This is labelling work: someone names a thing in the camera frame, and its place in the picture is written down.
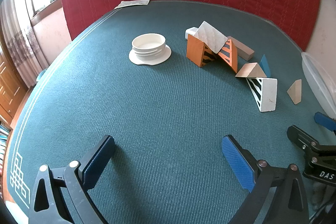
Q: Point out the clear plastic bowl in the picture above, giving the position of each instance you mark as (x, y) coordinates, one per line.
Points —
(317, 82)

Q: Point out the wooden cabinet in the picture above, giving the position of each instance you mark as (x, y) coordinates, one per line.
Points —
(9, 90)

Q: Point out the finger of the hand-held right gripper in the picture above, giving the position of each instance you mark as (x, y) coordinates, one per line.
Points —
(302, 138)
(325, 121)

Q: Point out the patterned sheer curtain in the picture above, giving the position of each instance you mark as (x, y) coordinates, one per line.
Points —
(18, 37)

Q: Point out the white zebra-striped triangular block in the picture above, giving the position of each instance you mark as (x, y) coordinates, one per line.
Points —
(269, 94)

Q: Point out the white round plastic lid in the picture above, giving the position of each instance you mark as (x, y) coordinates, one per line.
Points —
(149, 43)

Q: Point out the grey-brown rectangular block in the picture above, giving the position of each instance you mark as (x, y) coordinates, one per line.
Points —
(244, 50)

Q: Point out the large beige triangular block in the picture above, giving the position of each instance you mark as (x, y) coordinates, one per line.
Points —
(248, 70)

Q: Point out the small beige triangular block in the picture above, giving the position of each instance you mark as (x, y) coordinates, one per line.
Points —
(295, 91)

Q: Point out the blue triangular block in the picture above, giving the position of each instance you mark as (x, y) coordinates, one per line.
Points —
(265, 65)

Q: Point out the light blue object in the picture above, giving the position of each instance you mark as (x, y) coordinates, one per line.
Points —
(40, 75)

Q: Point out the white cube block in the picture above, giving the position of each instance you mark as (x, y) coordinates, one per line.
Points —
(190, 32)

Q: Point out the white paper sheet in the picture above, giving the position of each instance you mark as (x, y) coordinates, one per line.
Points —
(132, 3)

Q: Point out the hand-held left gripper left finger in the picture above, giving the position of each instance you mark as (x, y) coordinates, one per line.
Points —
(98, 158)

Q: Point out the white flat block on top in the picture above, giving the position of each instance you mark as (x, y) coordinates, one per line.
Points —
(210, 35)

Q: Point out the orange tiger-striped triangular block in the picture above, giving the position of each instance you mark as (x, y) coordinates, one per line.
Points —
(195, 50)
(229, 57)

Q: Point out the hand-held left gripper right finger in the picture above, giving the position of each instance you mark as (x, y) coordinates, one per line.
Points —
(237, 163)

